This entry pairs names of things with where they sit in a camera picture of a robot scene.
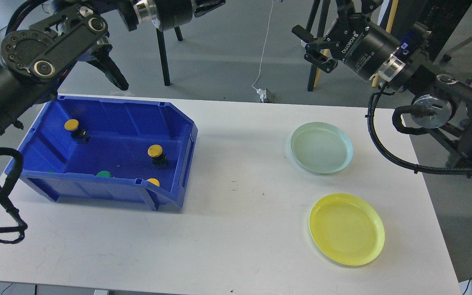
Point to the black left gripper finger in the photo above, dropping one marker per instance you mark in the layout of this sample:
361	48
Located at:
201	7

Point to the white power adapter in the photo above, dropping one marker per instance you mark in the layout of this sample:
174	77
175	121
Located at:
265	96

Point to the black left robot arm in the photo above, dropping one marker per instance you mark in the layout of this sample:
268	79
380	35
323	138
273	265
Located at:
34	63

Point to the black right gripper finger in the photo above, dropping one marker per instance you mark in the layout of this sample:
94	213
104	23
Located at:
314	46
346	8

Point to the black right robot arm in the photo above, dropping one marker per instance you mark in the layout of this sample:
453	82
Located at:
442	105

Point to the black tripod leg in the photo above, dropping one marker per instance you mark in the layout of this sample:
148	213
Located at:
163	57

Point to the yellow button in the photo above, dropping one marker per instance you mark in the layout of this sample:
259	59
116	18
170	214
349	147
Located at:
77	133
159	158
155	182

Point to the yellow plate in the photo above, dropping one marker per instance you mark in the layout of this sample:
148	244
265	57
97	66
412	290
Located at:
347	229

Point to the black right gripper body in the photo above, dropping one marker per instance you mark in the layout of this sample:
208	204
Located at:
365	48

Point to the light green plate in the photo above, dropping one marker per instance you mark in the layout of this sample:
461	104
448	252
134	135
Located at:
321	148

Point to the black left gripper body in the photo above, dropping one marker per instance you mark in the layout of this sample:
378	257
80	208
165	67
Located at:
163	14

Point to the blue plastic storage bin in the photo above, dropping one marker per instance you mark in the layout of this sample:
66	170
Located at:
120	132

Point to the yellow button front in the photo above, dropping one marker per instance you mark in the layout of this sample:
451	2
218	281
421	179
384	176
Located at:
155	182

